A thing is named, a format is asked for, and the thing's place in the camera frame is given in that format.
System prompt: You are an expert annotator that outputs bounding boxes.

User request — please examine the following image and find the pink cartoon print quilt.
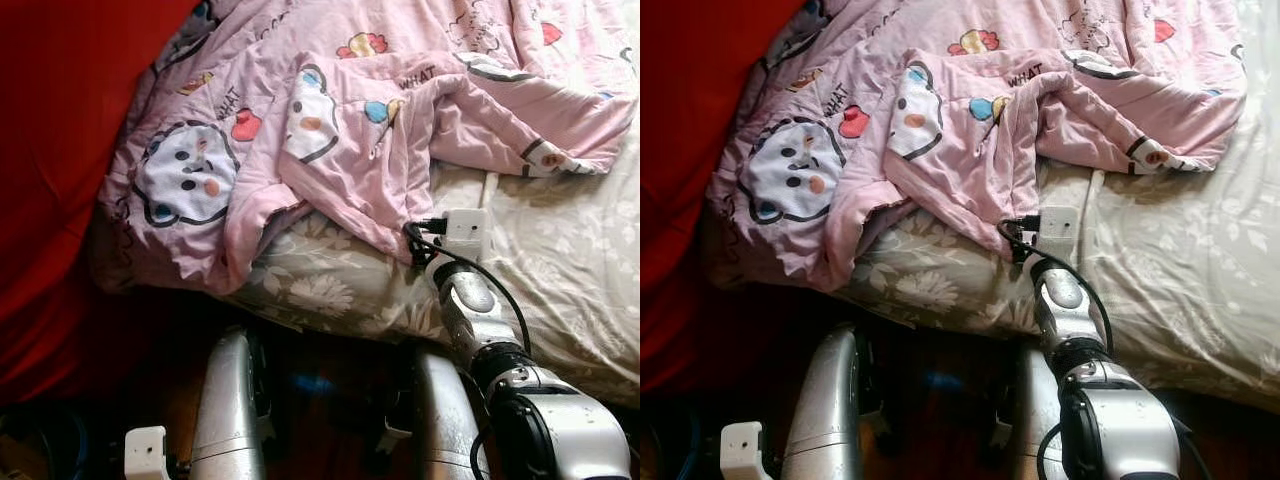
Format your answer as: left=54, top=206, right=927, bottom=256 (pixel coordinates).
left=95, top=0, right=641, bottom=296
left=705, top=0, right=1249, bottom=293

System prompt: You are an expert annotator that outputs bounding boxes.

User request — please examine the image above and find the red fabric sofa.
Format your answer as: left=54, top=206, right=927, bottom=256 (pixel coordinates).
left=0, top=0, right=201, bottom=411
left=640, top=0, right=811, bottom=401

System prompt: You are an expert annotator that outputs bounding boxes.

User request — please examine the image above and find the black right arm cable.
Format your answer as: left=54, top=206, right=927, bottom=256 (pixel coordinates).
left=995, top=220, right=1116, bottom=356
left=403, top=222, right=533, bottom=356

